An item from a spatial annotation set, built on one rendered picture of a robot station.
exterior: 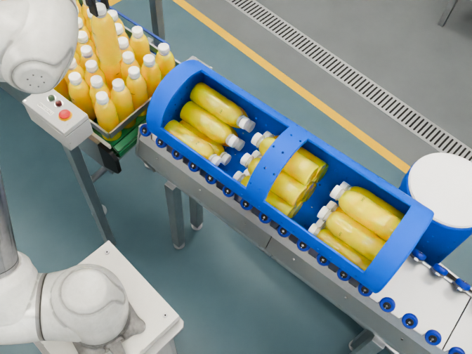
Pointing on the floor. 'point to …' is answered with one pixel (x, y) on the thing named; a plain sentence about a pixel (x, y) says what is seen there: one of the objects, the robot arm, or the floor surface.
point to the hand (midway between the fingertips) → (97, 1)
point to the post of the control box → (75, 158)
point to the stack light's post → (157, 18)
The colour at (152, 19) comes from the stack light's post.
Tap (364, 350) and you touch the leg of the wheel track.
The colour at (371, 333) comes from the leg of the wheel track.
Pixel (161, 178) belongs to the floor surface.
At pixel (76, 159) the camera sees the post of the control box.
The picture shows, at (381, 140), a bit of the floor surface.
